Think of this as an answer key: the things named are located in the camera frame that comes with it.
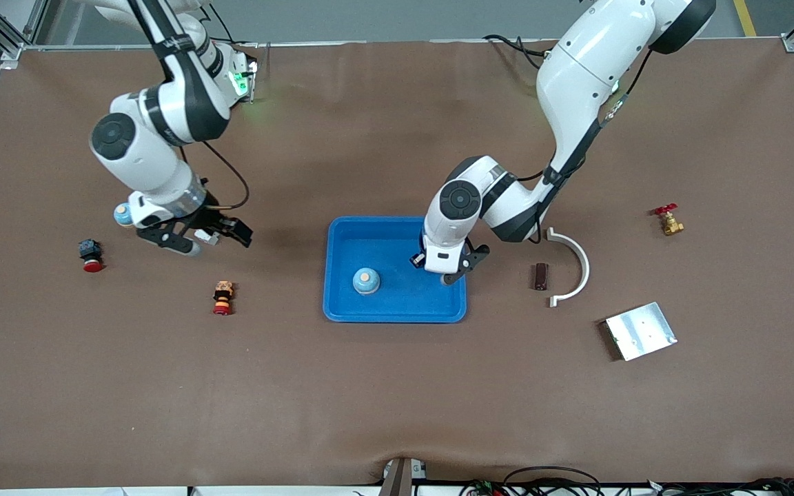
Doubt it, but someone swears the blue plastic tray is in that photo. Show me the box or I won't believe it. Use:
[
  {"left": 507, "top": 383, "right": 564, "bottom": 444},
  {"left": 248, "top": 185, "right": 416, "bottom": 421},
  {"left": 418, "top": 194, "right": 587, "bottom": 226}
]
[{"left": 323, "top": 216, "right": 467, "bottom": 324}]

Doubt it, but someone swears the orange emergency stop button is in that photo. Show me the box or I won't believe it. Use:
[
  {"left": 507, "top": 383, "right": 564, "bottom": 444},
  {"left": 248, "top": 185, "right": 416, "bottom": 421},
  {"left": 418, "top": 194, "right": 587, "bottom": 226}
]
[{"left": 212, "top": 280, "right": 236, "bottom": 316}]

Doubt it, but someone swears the red mushroom push button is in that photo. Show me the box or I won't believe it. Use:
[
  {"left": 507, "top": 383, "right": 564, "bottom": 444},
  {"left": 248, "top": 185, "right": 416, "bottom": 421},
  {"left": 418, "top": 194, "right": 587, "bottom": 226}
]
[{"left": 78, "top": 238, "right": 104, "bottom": 273}]

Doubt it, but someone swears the brown table mat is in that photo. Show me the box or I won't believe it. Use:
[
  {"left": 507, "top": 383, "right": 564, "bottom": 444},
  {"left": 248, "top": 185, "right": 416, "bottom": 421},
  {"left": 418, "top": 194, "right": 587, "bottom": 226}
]
[{"left": 0, "top": 40, "right": 794, "bottom": 490}]

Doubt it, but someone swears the silver metal box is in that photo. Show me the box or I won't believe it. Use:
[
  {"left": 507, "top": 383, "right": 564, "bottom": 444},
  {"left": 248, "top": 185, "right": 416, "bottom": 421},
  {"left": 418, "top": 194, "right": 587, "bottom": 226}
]
[{"left": 604, "top": 302, "right": 678, "bottom": 362}]

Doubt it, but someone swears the black right camera cable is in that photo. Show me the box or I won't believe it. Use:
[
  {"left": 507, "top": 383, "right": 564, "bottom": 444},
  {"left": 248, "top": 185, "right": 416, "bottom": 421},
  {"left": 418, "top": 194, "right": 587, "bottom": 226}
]
[{"left": 201, "top": 140, "right": 252, "bottom": 209}]

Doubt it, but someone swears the black camera cable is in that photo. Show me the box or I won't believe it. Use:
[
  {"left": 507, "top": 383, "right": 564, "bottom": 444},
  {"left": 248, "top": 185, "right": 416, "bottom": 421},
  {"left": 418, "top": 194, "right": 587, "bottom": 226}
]
[
  {"left": 201, "top": 140, "right": 252, "bottom": 209},
  {"left": 516, "top": 47, "right": 654, "bottom": 243}
]

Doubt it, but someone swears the black left camera cable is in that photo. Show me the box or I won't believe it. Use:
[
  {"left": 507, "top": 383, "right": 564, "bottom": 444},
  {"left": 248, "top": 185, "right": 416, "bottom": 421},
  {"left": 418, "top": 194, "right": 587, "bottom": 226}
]
[{"left": 516, "top": 47, "right": 654, "bottom": 243}]

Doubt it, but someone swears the white half-ring pipe clamp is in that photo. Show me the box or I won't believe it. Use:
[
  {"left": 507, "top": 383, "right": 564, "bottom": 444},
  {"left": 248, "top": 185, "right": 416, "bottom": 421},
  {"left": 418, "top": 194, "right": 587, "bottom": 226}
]
[{"left": 545, "top": 227, "right": 591, "bottom": 308}]

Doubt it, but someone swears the brass valve red handle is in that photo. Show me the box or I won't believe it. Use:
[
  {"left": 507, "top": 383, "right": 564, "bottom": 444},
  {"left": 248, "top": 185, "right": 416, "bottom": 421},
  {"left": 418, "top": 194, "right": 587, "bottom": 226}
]
[{"left": 651, "top": 203, "right": 686, "bottom": 237}]

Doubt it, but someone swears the grey metal table bracket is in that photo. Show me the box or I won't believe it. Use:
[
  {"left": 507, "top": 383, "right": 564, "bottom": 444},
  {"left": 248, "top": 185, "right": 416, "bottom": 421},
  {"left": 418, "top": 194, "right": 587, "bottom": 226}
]
[{"left": 378, "top": 457, "right": 429, "bottom": 496}]

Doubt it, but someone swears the black looped cable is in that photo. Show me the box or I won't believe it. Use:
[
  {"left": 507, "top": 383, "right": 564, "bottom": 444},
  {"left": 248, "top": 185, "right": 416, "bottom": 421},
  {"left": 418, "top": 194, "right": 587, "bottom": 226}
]
[{"left": 502, "top": 466, "right": 603, "bottom": 496}]

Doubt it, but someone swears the black base power cable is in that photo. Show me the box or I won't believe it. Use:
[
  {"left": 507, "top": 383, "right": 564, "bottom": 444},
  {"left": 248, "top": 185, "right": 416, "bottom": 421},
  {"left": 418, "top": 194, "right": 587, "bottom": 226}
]
[{"left": 483, "top": 33, "right": 551, "bottom": 71}]

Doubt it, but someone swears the black cable bundle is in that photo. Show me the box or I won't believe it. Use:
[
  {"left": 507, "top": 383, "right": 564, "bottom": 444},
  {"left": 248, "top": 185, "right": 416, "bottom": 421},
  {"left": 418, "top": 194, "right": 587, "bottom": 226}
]
[{"left": 659, "top": 477, "right": 794, "bottom": 496}]

